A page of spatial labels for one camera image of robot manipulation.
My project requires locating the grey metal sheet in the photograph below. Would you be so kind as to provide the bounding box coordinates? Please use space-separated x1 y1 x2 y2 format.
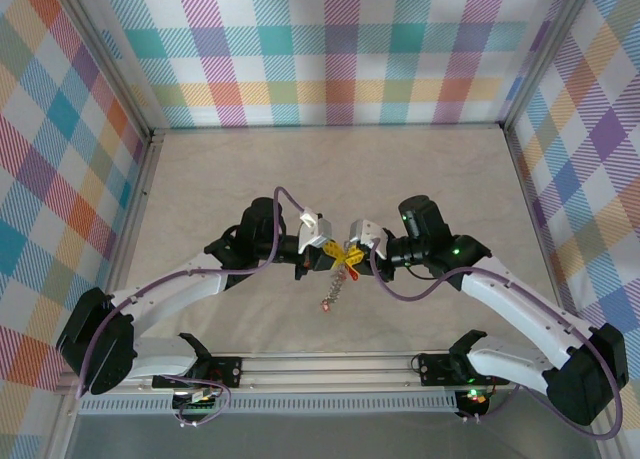
63 412 604 459

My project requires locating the small board with lit LEDs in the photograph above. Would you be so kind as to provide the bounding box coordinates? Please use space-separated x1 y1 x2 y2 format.
457 387 491 408

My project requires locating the green terminal circuit board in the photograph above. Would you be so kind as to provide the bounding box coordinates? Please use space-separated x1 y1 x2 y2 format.
171 387 221 414

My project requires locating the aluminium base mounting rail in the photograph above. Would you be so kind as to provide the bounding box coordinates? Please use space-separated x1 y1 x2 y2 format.
53 352 609 394

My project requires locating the aluminium side frame rail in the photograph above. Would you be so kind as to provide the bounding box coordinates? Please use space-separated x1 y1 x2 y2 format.
502 128 621 459
47 131 166 459

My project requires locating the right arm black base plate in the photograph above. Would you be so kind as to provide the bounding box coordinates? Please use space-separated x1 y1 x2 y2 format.
417 352 512 388

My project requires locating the grey slotted cable duct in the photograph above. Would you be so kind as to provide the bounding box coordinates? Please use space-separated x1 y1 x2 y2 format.
78 391 460 415

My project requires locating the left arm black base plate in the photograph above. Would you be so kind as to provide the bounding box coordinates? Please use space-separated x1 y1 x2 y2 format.
151 357 245 391

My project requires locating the thin purple base cable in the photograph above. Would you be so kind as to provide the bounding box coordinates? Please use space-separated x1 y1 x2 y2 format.
172 371 232 428

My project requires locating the aluminium frame post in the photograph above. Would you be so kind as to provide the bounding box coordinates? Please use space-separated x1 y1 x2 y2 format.
52 0 154 140
499 0 599 133

